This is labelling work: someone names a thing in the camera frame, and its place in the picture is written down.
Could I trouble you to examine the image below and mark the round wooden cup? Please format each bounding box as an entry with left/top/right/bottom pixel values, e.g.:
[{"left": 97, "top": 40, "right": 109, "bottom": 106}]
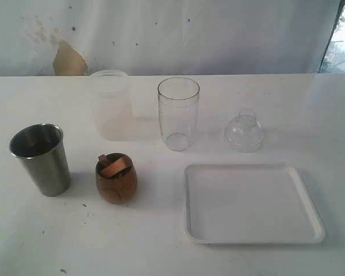
[{"left": 95, "top": 153, "right": 137, "bottom": 204}]

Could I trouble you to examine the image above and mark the stainless steel cup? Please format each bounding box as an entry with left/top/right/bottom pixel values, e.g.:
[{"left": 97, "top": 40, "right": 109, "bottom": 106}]
[{"left": 9, "top": 123, "right": 71, "bottom": 197}]

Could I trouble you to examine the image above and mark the clear plastic shaker tumbler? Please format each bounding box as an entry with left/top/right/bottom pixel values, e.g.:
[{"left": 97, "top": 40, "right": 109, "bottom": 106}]
[{"left": 158, "top": 76, "right": 200, "bottom": 151}]

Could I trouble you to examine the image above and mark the clear domed shaker lid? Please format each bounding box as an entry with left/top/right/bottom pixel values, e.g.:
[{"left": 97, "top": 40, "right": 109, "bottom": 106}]
[{"left": 224, "top": 109, "right": 264, "bottom": 153}]

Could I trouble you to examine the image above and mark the frosted plastic jar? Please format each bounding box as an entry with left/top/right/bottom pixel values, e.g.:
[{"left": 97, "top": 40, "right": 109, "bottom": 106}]
[{"left": 90, "top": 70, "right": 132, "bottom": 141}]

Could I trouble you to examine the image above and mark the white plastic tray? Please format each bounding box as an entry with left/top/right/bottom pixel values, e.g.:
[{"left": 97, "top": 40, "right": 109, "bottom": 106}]
[{"left": 183, "top": 163, "right": 325, "bottom": 245}]

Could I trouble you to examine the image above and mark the dark window frame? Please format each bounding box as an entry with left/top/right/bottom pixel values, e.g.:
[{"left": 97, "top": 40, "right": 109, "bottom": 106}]
[{"left": 319, "top": 1, "right": 345, "bottom": 74}]

